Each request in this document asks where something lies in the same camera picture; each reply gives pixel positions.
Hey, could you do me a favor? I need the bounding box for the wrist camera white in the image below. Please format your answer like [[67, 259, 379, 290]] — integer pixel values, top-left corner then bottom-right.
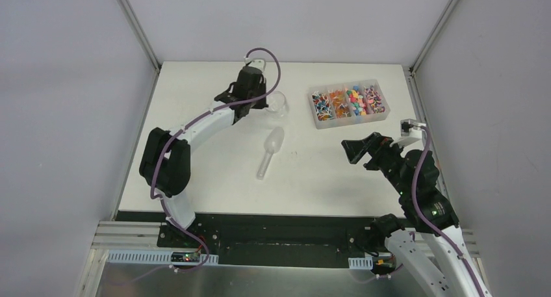
[[244, 58, 267, 72], [392, 119, 427, 148]]

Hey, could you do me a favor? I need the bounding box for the clear divided candy box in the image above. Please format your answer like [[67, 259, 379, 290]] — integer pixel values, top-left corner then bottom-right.
[[307, 79, 391, 129]]

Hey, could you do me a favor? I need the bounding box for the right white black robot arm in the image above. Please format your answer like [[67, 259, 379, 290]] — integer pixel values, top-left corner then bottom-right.
[[341, 131, 491, 296]]

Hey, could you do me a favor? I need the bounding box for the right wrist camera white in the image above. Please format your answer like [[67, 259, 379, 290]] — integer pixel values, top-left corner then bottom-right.
[[392, 119, 427, 148]]

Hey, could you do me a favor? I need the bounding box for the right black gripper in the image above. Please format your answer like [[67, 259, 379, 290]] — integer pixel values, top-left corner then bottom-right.
[[341, 131, 411, 198]]

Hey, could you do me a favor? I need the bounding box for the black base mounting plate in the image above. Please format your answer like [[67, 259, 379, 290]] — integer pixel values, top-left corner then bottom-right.
[[116, 211, 387, 268]]

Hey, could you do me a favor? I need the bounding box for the clear plastic scoop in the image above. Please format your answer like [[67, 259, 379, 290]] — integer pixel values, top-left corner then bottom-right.
[[256, 127, 285, 180]]

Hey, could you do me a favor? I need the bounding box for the right white cable duct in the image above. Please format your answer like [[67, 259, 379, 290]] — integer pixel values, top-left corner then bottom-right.
[[348, 256, 373, 270]]

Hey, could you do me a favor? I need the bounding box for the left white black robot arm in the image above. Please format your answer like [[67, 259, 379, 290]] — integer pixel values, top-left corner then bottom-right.
[[138, 65, 268, 248]]

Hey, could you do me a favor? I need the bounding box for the white cable duct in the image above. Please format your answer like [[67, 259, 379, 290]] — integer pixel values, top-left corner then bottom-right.
[[107, 250, 219, 266], [348, 256, 373, 270]]

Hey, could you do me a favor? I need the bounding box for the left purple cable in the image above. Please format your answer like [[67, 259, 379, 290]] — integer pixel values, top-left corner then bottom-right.
[[149, 47, 281, 274]]

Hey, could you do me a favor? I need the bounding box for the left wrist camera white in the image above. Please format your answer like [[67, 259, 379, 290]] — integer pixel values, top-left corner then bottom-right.
[[244, 58, 267, 72]]

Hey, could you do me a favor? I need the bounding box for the left white cable duct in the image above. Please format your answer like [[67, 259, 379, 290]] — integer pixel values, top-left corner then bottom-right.
[[107, 250, 219, 266]]

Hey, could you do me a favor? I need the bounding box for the clear plastic round jar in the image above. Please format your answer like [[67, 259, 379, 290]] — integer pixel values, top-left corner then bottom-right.
[[264, 91, 288, 119]]

